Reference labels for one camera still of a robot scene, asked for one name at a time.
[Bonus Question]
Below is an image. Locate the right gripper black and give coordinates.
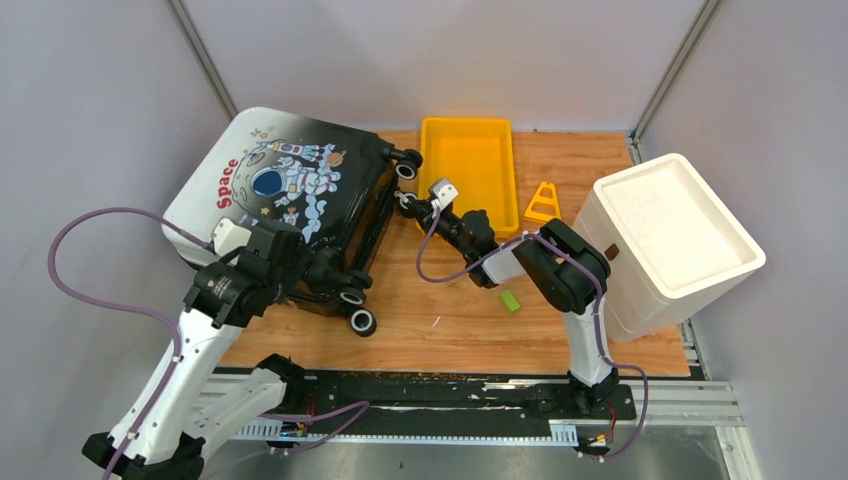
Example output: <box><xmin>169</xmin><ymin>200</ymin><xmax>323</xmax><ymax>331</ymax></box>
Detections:
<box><xmin>411</xmin><ymin>198</ymin><xmax>476</xmax><ymax>260</ymax></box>

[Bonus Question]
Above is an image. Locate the black white space suitcase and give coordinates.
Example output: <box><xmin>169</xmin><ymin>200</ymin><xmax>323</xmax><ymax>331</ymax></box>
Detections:
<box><xmin>164</xmin><ymin>107</ymin><xmax>423</xmax><ymax>337</ymax></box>

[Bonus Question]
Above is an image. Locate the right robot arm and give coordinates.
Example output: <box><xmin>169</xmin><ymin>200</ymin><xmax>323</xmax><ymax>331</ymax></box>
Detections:
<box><xmin>395</xmin><ymin>184</ymin><xmax>619</xmax><ymax>418</ymax></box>

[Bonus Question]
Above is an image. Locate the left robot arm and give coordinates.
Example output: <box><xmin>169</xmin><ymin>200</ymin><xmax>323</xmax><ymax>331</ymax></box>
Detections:
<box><xmin>82</xmin><ymin>221</ymin><xmax>308</xmax><ymax>479</ymax></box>

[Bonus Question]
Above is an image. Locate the yellow plastic tray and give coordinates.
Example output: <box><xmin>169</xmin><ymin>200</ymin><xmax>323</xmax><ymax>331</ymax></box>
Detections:
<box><xmin>417</xmin><ymin>117</ymin><xmax>519</xmax><ymax>240</ymax></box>

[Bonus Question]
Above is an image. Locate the small green block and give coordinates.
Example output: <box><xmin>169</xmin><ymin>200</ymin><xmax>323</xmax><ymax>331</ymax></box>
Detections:
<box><xmin>499</xmin><ymin>290</ymin><xmax>521</xmax><ymax>313</ymax></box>

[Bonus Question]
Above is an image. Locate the white drawer cabinet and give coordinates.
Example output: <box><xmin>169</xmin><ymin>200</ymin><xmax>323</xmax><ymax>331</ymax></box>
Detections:
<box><xmin>573</xmin><ymin>153</ymin><xmax>766</xmax><ymax>343</ymax></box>

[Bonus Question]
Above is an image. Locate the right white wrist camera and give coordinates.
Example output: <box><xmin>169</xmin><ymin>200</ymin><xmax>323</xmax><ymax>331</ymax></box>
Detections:
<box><xmin>429</xmin><ymin>178</ymin><xmax>459</xmax><ymax>211</ymax></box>

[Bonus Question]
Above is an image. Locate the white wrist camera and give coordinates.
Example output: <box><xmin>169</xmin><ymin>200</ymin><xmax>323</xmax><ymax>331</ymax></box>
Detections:
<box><xmin>429</xmin><ymin>178</ymin><xmax>459</xmax><ymax>211</ymax></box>
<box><xmin>211</xmin><ymin>217</ymin><xmax>251</xmax><ymax>256</ymax></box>

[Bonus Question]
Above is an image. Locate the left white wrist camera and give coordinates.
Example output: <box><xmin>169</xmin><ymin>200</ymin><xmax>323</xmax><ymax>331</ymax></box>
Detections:
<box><xmin>211</xmin><ymin>217</ymin><xmax>251</xmax><ymax>256</ymax></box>

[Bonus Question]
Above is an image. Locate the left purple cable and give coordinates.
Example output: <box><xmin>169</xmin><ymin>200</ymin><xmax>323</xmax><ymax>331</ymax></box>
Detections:
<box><xmin>48</xmin><ymin>207</ymin><xmax>213</xmax><ymax>480</ymax></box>

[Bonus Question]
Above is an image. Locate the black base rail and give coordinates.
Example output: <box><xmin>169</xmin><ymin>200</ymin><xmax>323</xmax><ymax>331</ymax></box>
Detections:
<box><xmin>271</xmin><ymin>370</ymin><xmax>637</xmax><ymax>437</ymax></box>

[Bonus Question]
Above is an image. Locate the yellow triangular bracket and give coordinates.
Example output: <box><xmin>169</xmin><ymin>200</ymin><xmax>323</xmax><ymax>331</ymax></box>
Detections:
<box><xmin>522</xmin><ymin>182</ymin><xmax>562</xmax><ymax>224</ymax></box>

